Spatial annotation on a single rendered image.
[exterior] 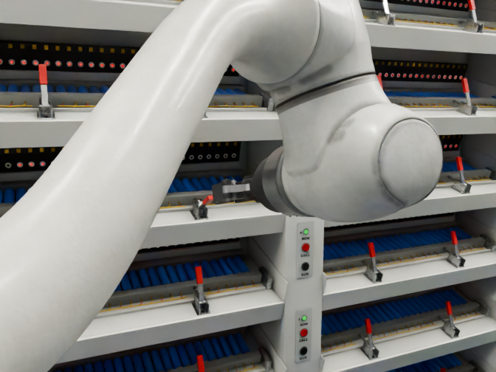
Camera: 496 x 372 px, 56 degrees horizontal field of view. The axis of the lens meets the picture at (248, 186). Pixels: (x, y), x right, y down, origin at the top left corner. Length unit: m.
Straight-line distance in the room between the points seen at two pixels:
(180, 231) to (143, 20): 0.39
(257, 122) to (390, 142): 0.57
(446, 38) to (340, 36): 0.81
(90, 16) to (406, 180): 0.62
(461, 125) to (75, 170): 1.11
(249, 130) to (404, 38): 0.42
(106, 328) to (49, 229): 0.75
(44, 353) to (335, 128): 0.30
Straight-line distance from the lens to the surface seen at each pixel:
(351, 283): 1.15
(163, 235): 0.90
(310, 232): 1.02
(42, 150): 1.01
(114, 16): 0.87
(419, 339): 1.38
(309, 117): 0.43
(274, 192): 0.53
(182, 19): 0.32
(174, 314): 0.98
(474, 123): 1.30
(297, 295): 1.05
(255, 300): 1.04
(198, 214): 0.91
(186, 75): 0.29
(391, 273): 1.23
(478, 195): 1.34
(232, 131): 0.92
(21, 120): 0.85
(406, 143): 0.40
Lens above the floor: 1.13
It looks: 9 degrees down
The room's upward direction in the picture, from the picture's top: straight up
